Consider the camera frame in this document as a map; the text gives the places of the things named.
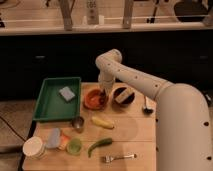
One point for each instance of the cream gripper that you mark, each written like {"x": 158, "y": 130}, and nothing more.
{"x": 105, "y": 88}

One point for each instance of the dark red grape bunch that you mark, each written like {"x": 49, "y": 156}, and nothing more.
{"x": 102, "y": 97}

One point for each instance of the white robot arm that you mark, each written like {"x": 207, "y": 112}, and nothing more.
{"x": 183, "y": 127}

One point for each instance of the red orange bowl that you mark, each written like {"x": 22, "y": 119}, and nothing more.
{"x": 91, "y": 100}

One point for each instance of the dark brown bowl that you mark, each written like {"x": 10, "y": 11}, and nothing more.
{"x": 127, "y": 101}

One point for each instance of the tan sponge block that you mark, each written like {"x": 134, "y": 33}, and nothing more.
{"x": 123, "y": 95}

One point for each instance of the yellow banana toy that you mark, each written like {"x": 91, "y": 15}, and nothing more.
{"x": 102, "y": 123}

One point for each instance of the blue grey sponge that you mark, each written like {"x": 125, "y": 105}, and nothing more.
{"x": 67, "y": 93}

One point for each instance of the small metal cup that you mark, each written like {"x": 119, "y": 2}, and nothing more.
{"x": 78, "y": 124}

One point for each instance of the green chili pepper toy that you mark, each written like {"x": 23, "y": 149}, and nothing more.
{"x": 99, "y": 143}

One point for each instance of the green plastic tray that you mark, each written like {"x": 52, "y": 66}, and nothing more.
{"x": 51, "y": 106}

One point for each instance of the small green cup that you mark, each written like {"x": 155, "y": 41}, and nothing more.
{"x": 74, "y": 146}

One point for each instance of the silver metal fork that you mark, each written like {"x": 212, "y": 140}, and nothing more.
{"x": 109, "y": 159}

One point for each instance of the white paper cup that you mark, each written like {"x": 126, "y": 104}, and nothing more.
{"x": 34, "y": 147}

